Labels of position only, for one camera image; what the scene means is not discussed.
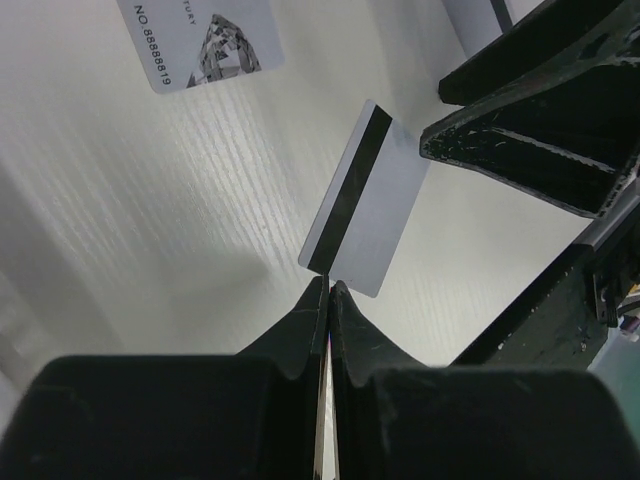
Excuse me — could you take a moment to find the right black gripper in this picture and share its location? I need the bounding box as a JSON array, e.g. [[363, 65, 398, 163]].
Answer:
[[420, 63, 639, 369]]

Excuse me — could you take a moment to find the silver card black stripe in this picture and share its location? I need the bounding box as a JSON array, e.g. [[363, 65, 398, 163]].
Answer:
[[298, 100, 430, 298]]

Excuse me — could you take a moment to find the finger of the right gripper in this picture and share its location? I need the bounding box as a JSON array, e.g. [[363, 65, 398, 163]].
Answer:
[[438, 0, 625, 106]]

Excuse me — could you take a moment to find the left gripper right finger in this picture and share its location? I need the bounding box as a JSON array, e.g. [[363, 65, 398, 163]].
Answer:
[[329, 283, 639, 479]]

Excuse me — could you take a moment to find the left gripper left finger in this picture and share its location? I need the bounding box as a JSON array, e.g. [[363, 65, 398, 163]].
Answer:
[[1, 276, 325, 479]]

